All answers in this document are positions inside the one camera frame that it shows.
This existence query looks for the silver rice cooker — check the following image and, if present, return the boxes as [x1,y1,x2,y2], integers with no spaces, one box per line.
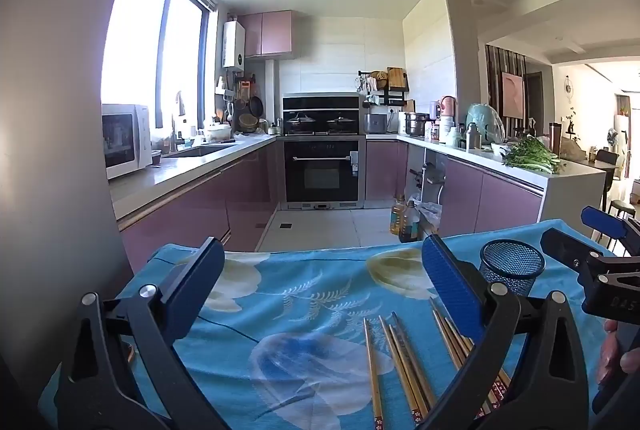
[363,113,389,135]

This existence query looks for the black integrated stove oven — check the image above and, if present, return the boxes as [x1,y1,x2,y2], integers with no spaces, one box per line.
[282,93,367,211]

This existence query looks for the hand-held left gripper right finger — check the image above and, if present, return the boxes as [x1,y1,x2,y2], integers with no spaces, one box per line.
[415,235,591,430]

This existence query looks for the pink wall cabinet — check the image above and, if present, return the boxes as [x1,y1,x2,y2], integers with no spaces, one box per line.
[237,10,293,59]

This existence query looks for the black dining chair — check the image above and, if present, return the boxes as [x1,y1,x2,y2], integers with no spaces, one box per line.
[595,149,621,211]

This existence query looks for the dark cooking oil bottle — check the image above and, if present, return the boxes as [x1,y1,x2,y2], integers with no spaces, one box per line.
[398,200,422,244]

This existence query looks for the green appliance under plastic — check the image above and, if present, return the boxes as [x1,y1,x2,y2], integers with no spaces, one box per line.
[466,103,506,146]

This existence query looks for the bundle of bamboo chopsticks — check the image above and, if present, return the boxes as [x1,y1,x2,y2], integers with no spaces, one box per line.
[362,297,513,428]

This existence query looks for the kitchen window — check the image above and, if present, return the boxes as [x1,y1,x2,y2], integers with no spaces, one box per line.
[101,0,210,131]

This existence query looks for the white wall water heater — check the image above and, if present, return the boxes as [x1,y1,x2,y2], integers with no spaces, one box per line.
[223,21,246,70]

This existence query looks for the black pot with glass lid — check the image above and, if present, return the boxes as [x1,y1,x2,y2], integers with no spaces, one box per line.
[287,111,317,133]
[326,114,357,133]

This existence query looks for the dark dining table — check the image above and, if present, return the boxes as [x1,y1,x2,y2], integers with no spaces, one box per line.
[560,145,621,171]

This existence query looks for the purple peninsula base cabinets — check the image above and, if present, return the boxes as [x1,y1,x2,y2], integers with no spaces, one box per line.
[365,133,608,236]

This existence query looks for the steel stockpot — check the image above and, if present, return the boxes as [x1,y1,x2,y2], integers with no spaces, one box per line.
[404,111,431,137]

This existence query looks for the clear plastic bag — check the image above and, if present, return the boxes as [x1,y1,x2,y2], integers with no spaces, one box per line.
[416,201,443,238]

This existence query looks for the black mesh holder cup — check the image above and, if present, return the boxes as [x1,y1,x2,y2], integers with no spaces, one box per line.
[480,239,546,298]

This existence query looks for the steel sink faucet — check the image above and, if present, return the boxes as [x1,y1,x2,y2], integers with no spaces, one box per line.
[170,91,187,154]

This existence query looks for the black wall rack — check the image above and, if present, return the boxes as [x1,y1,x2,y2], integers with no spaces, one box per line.
[358,69,411,108]

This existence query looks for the person's right hand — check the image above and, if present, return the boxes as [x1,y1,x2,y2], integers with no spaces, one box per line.
[596,319,640,386]

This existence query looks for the white microwave oven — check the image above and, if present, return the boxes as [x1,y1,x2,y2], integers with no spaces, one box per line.
[101,104,152,181]

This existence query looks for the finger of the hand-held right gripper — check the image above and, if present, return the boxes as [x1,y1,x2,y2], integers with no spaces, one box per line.
[581,206,640,256]
[541,227,610,281]

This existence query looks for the blue floral tablecloth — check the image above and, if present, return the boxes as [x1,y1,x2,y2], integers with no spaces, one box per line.
[37,219,618,430]

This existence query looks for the yellow cooking oil bottle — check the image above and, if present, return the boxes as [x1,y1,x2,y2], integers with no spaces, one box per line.
[389,195,408,236]

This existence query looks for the purple base cabinets with sink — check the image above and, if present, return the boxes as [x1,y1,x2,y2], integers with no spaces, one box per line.
[109,137,281,271]

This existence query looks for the dark slatted room screen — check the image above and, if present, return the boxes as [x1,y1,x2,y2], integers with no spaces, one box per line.
[484,44,529,133]

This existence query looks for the pink wall painting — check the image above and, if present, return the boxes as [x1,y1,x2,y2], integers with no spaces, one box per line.
[501,71,525,118]

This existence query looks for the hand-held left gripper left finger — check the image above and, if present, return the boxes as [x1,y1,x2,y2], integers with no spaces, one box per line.
[52,237,231,430]

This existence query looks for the bunch of green vegetables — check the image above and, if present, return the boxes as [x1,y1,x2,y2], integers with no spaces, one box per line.
[501,136,567,175]

